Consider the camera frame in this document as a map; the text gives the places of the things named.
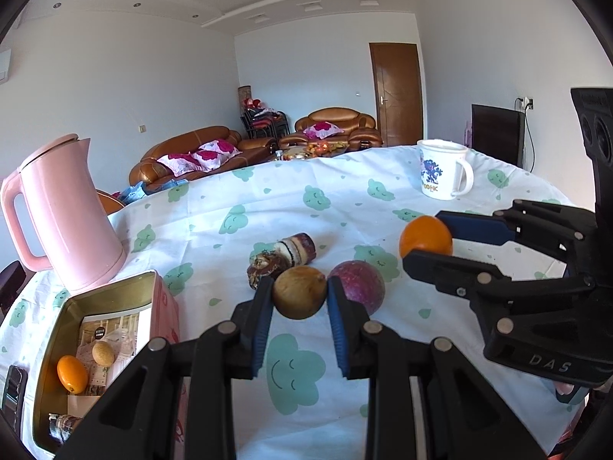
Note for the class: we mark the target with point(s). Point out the small orange kumquat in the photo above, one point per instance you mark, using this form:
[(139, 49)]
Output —
[(72, 374)]

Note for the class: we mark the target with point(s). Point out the pink floral pillow left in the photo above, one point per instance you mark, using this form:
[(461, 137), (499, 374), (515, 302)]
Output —
[(180, 164)]

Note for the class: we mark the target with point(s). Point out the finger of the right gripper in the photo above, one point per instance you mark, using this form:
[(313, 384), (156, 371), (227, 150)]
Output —
[(498, 227), (448, 274)]

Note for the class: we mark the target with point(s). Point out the orange leather chair back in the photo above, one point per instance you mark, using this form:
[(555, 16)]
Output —
[(109, 203)]

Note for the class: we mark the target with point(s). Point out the pink floral pillow right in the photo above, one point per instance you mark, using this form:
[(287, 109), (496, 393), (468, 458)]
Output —
[(217, 148)]

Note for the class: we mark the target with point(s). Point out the pink gold tin box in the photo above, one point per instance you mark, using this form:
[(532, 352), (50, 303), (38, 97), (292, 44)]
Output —
[(94, 338)]

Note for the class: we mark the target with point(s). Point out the blue plaid cloth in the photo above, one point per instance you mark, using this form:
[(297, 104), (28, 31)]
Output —
[(139, 191)]

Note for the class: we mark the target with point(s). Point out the stacked red chairs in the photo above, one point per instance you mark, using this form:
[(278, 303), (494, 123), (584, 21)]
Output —
[(260, 121)]

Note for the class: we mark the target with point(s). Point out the pink floral armchair pillow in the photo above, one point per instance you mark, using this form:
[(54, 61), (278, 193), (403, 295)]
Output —
[(322, 130)]

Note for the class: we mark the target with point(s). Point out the brown leather armchair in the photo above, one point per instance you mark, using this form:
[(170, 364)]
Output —
[(335, 124)]

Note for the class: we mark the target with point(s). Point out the brown longan fruit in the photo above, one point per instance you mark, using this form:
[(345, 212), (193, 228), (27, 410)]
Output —
[(103, 354)]

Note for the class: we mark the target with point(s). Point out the wooden coffee table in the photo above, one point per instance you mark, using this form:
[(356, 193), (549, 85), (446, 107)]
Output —
[(313, 150)]

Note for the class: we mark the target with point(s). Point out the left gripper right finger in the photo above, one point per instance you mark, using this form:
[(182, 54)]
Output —
[(366, 349)]

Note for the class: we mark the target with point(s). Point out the large brown round fruit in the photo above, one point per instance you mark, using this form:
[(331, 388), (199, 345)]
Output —
[(299, 292)]

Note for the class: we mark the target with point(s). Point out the striped brown sugarcane piece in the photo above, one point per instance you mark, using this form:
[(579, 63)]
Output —
[(298, 249)]

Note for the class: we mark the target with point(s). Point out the white mug blue print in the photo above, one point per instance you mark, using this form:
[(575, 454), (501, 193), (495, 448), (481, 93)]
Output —
[(445, 172)]

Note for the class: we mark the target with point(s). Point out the long brown leather sofa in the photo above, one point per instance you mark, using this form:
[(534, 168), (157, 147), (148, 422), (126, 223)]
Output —
[(153, 174)]

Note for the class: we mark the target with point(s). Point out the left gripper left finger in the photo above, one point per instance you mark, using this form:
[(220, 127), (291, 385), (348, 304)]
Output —
[(233, 349)]

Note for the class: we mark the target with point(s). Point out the pink electric kettle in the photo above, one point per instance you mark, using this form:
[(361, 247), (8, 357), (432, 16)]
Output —
[(80, 245)]

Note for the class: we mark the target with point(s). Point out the purple passion fruit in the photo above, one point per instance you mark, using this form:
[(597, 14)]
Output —
[(361, 283)]

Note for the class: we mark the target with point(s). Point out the orange tangerine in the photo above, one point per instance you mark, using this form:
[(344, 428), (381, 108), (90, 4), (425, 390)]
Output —
[(426, 233)]

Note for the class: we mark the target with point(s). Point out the black television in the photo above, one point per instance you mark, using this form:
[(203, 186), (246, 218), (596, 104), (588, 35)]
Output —
[(499, 133)]

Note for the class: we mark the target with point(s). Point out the brown wooden door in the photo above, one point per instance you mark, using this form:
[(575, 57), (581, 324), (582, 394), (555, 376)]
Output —
[(398, 92)]

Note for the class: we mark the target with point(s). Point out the white wall air conditioner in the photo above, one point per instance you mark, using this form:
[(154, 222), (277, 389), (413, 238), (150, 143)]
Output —
[(5, 57)]

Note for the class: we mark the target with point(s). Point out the small jar in tin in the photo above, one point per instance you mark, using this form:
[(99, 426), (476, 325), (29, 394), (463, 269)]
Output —
[(62, 426)]

